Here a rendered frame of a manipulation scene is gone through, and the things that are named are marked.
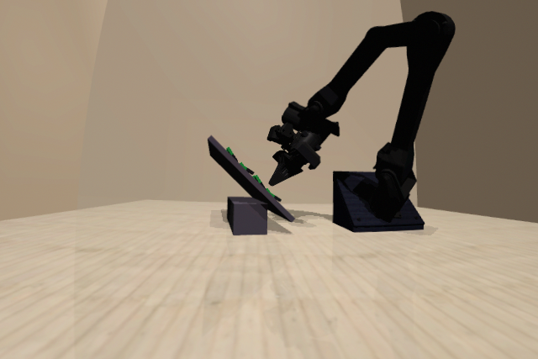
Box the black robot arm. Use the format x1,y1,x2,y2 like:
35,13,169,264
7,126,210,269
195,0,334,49
267,11,456,219

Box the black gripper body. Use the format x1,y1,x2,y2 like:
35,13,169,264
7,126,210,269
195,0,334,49
272,129,322,170

